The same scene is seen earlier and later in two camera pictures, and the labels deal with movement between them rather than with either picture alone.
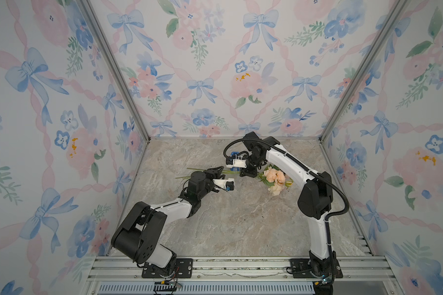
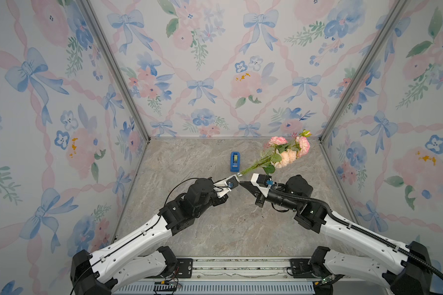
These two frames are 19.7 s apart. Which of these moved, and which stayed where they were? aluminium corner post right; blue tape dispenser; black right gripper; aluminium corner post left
Moved: black right gripper
Stayed: blue tape dispenser; aluminium corner post right; aluminium corner post left
